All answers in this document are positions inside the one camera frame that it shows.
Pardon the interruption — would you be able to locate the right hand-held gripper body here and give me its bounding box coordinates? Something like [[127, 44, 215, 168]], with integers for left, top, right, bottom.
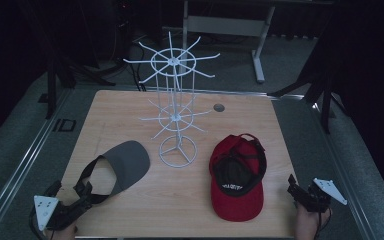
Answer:
[[298, 177, 348, 214]]

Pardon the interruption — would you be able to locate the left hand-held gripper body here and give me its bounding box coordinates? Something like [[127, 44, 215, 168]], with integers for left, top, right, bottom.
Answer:
[[29, 191, 94, 232]]

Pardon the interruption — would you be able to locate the grey and black baseball cap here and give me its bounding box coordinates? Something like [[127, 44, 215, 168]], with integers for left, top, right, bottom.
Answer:
[[72, 139, 151, 205]]

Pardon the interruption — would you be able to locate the red baseball cap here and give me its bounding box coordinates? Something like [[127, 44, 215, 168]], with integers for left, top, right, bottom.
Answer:
[[208, 133, 268, 223]]

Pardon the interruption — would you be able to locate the white wire display rack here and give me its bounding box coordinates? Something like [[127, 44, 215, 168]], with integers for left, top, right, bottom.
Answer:
[[122, 31, 221, 169]]

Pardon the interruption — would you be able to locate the person's left hand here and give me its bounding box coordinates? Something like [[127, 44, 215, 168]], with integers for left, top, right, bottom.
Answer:
[[44, 225, 79, 240]]

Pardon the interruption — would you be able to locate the person's right hand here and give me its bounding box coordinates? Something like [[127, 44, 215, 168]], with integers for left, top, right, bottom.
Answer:
[[294, 201, 332, 240]]

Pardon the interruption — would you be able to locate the black tripod stand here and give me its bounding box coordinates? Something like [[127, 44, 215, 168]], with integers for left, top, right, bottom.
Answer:
[[267, 63, 349, 135], [44, 49, 117, 120]]

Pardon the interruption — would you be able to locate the dark computer tower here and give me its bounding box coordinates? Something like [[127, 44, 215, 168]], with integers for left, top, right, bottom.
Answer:
[[111, 0, 138, 66]]

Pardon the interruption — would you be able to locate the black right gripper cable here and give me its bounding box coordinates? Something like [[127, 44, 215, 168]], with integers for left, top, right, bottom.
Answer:
[[313, 208, 333, 240]]

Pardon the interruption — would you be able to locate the aluminium floor rail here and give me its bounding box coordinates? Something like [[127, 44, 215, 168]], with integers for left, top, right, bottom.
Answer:
[[0, 87, 73, 240], [308, 96, 384, 240]]

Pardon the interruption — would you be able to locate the black cable on floor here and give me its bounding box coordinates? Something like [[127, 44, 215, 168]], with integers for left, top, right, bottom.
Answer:
[[126, 39, 148, 92]]

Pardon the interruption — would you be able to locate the grey metal desk frame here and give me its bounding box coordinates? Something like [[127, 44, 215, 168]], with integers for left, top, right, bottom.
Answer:
[[181, 0, 334, 84]]

